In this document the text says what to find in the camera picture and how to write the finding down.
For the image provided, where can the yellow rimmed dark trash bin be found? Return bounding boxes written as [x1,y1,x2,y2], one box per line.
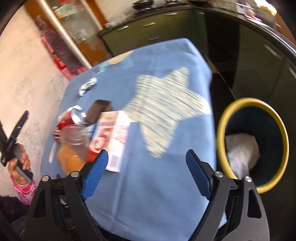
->
[216,98,290,194]

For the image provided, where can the blue patterned tablecloth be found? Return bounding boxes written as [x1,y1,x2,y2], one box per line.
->
[40,38,227,241]

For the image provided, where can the red white snack bag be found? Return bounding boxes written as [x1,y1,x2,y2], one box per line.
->
[86,110,131,173]

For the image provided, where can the silver wrapper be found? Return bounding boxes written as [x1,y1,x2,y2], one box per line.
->
[78,77,97,96]

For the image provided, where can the glass sliding door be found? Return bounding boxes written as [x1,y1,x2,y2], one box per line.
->
[25,1,111,69]

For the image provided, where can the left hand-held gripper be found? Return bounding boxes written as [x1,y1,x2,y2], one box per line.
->
[1,110,33,182]

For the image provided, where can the clear plastic cup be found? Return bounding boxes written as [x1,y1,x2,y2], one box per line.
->
[57,125,90,175]

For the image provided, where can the red checked hanging apron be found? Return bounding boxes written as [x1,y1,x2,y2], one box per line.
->
[35,16,87,80]

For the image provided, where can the brown plastic food tray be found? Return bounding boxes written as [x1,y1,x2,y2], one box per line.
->
[84,99,113,126]

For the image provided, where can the person's left hand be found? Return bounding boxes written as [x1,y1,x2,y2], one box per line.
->
[8,144,31,186]

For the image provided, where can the green kitchen cabinets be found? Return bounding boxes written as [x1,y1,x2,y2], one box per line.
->
[100,6,295,161]

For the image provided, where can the red soda can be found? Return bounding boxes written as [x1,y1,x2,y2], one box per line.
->
[53,105,86,143]

